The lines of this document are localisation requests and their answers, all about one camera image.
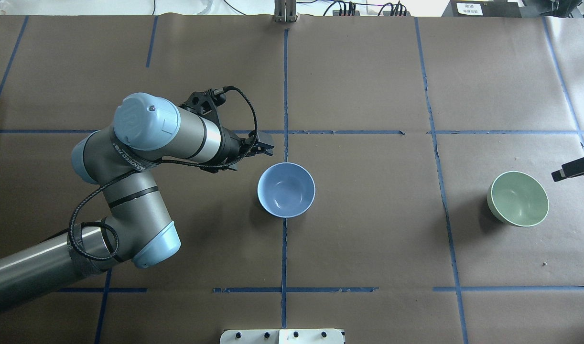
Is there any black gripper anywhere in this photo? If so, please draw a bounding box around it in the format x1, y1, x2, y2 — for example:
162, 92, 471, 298
220, 129, 275, 169

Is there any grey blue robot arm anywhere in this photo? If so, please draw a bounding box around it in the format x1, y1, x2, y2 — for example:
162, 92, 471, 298
0, 86, 274, 314

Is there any blue bowl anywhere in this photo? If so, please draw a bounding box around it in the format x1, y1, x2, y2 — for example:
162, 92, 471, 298
257, 162, 316, 218

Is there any green bowl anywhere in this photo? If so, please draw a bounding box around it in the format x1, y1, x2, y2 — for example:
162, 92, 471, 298
486, 171, 550, 228

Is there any black box with label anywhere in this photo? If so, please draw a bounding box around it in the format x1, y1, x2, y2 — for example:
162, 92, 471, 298
441, 0, 522, 18

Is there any black power strip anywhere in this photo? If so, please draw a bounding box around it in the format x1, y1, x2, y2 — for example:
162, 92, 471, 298
323, 0, 411, 17

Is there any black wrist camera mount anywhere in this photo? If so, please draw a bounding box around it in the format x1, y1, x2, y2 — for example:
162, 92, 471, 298
178, 88, 227, 118

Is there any aluminium frame post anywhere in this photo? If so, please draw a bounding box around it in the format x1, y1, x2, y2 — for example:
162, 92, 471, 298
274, 0, 298, 23

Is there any white mounting post with base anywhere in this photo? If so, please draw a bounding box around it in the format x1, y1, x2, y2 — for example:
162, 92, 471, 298
219, 328, 346, 344

